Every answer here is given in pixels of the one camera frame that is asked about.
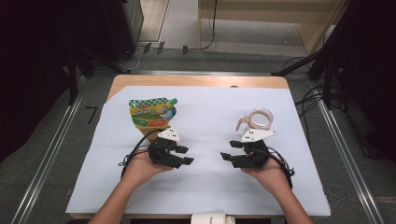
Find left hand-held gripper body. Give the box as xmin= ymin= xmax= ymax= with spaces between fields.
xmin=147 ymin=126 xmax=185 ymax=170

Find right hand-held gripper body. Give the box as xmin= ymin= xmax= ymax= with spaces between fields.
xmin=232 ymin=128 xmax=277 ymax=170

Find yellow green spouted sauce pouch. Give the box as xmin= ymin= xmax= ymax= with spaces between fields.
xmin=128 ymin=97 xmax=179 ymax=143

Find person's left hand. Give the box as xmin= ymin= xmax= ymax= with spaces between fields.
xmin=124 ymin=152 xmax=174 ymax=188

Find person's right hand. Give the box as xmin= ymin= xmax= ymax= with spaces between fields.
xmin=241 ymin=157 xmax=292 ymax=196

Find white paper sheet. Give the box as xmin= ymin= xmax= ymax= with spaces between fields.
xmin=65 ymin=86 xmax=332 ymax=217

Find white box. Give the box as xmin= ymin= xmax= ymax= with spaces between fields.
xmin=190 ymin=213 xmax=236 ymax=224

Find black metal stand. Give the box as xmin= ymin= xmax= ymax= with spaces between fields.
xmin=65 ymin=43 xmax=127 ymax=105

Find black cabinet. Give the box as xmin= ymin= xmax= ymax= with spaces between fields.
xmin=102 ymin=0 xmax=144 ymax=63

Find black tripod stand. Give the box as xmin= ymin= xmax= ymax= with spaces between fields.
xmin=270 ymin=0 xmax=396 ymax=110

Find wooden shelf unit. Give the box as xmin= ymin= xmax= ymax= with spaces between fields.
xmin=197 ymin=0 xmax=347 ymax=55

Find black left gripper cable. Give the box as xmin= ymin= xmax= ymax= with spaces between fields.
xmin=118 ymin=128 xmax=163 ymax=180

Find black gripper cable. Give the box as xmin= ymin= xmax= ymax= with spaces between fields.
xmin=267 ymin=147 xmax=295 ymax=189
xmin=118 ymin=128 xmax=163 ymax=180

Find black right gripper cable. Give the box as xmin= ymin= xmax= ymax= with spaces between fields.
xmin=267 ymin=147 xmax=295 ymax=189

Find black floor cables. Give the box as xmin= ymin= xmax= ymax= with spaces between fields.
xmin=283 ymin=55 xmax=332 ymax=147

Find white floor cable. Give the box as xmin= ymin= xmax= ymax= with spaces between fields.
xmin=120 ymin=46 xmax=142 ymax=71

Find metal floor rail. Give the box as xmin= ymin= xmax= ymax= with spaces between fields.
xmin=10 ymin=74 xmax=88 ymax=224
xmin=316 ymin=99 xmax=387 ymax=224

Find black hanging cable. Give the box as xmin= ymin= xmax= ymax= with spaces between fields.
xmin=199 ymin=0 xmax=219 ymax=51

